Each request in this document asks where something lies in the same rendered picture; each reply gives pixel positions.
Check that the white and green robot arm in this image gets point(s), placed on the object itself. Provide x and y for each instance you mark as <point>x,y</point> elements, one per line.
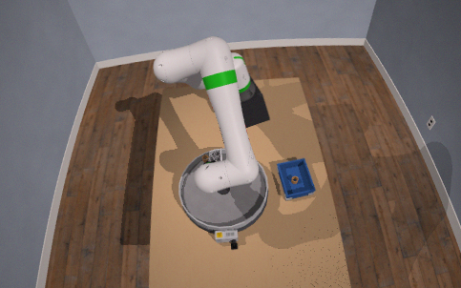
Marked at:
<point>211,61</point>

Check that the grey round turntable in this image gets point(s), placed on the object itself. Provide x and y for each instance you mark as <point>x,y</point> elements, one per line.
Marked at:
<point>227,209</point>

